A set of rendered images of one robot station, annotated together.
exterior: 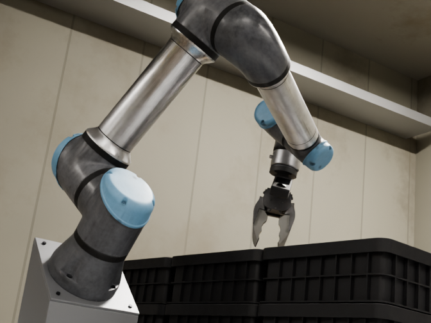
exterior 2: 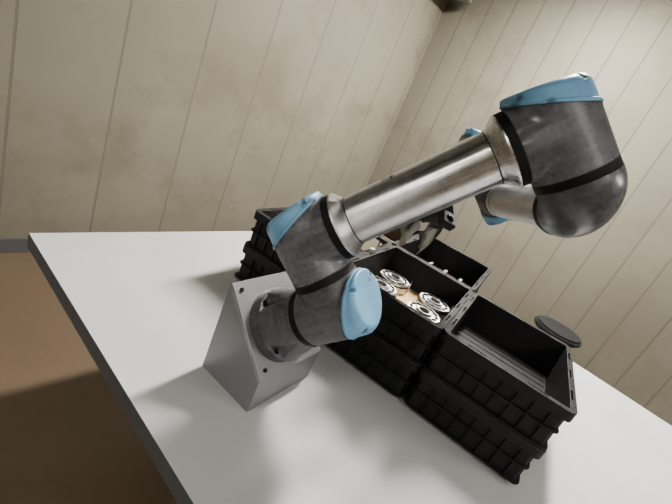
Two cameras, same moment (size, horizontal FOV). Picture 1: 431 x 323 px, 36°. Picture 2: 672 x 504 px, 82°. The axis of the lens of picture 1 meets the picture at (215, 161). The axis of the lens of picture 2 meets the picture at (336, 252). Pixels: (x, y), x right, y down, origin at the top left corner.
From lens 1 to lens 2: 1.11 m
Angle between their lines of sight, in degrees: 47
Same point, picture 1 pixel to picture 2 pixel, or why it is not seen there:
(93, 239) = (315, 340)
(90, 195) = (323, 305)
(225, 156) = not seen: outside the picture
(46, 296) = (253, 373)
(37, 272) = (237, 330)
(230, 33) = (585, 208)
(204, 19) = (560, 161)
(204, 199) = (287, 21)
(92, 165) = (329, 262)
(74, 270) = (282, 346)
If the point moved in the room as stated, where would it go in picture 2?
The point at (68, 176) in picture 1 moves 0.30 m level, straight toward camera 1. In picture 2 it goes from (295, 264) to (406, 404)
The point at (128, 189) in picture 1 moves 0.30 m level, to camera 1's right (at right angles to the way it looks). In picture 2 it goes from (368, 309) to (490, 330)
